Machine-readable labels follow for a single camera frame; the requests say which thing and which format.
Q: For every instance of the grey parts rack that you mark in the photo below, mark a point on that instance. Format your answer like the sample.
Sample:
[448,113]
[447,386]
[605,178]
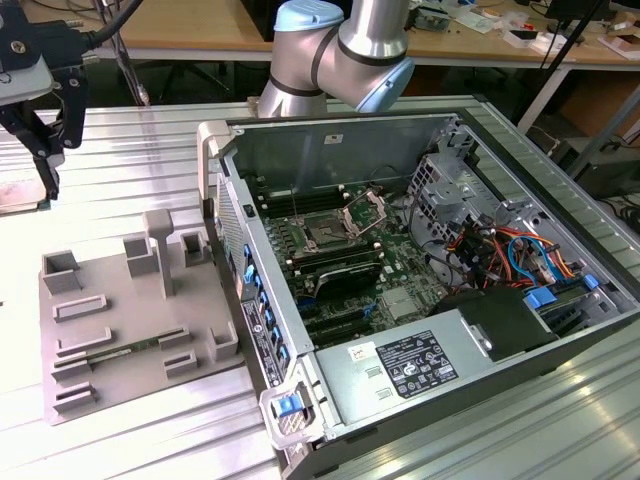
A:
[150,310]

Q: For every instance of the black box under desk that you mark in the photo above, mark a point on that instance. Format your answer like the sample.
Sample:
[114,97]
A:
[610,170]

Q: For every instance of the blue plastic carrier clip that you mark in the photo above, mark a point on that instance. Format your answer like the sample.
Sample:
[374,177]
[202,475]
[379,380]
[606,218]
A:
[540,299]

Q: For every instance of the black RAM slot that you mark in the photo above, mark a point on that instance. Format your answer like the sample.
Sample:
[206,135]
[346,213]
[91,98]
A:
[320,189]
[335,256]
[305,264]
[320,205]
[320,194]
[335,251]
[335,246]
[320,200]

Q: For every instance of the green motherboard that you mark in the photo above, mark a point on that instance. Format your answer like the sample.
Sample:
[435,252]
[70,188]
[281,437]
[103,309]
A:
[400,260]

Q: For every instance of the black graphics card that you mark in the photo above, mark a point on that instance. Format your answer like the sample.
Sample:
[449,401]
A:
[350,280]

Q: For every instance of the black monitor stand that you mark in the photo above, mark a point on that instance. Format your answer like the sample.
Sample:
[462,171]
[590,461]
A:
[562,12]

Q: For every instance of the CPU socket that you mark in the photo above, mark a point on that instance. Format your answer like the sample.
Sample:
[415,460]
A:
[325,232]

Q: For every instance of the wooden desk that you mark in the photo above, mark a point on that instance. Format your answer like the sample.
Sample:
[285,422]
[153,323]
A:
[200,25]

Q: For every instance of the small electronics device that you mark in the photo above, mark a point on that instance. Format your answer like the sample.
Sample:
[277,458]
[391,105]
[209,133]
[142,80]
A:
[430,17]

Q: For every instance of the green RAM stick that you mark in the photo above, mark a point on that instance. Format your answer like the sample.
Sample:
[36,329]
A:
[125,347]

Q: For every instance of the silver CPU chip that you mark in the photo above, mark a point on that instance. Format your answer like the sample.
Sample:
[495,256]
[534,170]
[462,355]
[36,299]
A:
[20,192]

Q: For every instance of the brown cardboard piece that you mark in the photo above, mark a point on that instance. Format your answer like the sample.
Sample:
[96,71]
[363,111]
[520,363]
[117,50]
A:
[620,44]

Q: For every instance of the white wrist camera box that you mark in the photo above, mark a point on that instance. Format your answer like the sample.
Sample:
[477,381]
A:
[25,85]

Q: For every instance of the open PC case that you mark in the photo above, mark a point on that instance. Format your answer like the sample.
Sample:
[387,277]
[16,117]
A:
[280,145]

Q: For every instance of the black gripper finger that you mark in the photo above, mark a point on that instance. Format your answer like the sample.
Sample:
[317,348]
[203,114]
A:
[72,110]

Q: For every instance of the black expansion slot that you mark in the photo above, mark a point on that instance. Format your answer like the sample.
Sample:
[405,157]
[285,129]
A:
[340,332]
[335,319]

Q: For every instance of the blue case latch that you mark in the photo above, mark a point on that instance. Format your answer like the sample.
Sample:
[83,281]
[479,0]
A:
[286,406]

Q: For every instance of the silver chipset heatsink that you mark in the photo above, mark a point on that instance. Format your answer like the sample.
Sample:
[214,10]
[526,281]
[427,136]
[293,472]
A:
[400,305]

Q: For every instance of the perforated metal drive cage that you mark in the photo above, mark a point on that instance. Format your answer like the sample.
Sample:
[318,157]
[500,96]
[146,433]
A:
[450,195]

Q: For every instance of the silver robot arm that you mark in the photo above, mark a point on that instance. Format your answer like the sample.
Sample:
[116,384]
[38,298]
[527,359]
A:
[370,30]

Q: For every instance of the silver power supply unit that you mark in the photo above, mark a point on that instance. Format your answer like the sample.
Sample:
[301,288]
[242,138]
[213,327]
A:
[350,380]

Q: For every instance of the black plastic air shroud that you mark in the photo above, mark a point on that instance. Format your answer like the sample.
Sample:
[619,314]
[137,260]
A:
[490,320]

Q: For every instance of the white tray with dark item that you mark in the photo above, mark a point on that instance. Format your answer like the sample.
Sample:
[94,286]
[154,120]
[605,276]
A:
[525,39]

